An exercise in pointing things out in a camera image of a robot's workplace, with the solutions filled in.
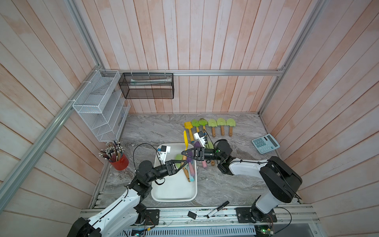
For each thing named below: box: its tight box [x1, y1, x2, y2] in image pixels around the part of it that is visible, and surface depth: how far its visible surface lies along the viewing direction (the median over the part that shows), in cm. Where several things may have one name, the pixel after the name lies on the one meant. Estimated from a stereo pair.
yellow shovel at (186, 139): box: [183, 130, 189, 151], surface depth 71 cm
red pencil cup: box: [110, 153, 130, 171], surface depth 89 cm
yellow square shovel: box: [184, 121, 195, 143], surface depth 113 cm
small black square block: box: [187, 210, 197, 220], surface depth 76 cm
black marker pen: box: [206, 200, 230, 219], surface depth 77 cm
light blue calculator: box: [251, 133, 281, 155], surface depth 102 cm
